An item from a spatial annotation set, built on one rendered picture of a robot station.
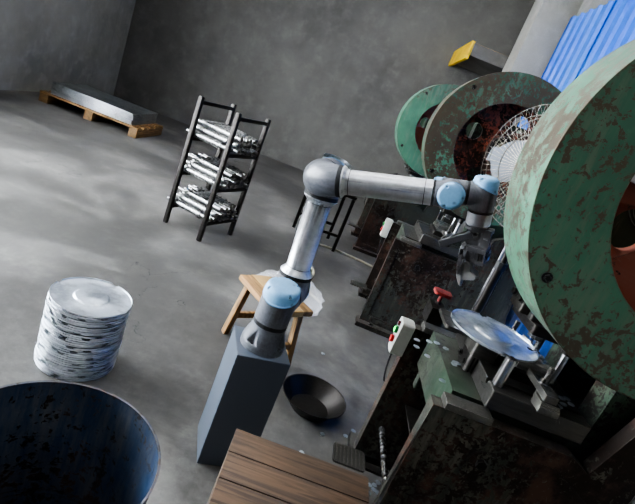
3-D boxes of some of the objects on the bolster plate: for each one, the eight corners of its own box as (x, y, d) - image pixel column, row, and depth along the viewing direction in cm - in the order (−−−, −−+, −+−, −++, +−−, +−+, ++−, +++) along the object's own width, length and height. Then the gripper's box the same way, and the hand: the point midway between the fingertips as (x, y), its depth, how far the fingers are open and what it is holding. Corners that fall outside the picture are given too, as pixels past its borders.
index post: (493, 385, 140) (509, 357, 137) (491, 379, 143) (506, 352, 140) (502, 388, 140) (518, 361, 137) (499, 383, 143) (515, 355, 140)
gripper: (489, 232, 146) (474, 296, 154) (497, 226, 153) (483, 286, 161) (461, 225, 151) (448, 287, 159) (470, 219, 158) (458, 279, 166)
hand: (458, 281), depth 161 cm, fingers closed
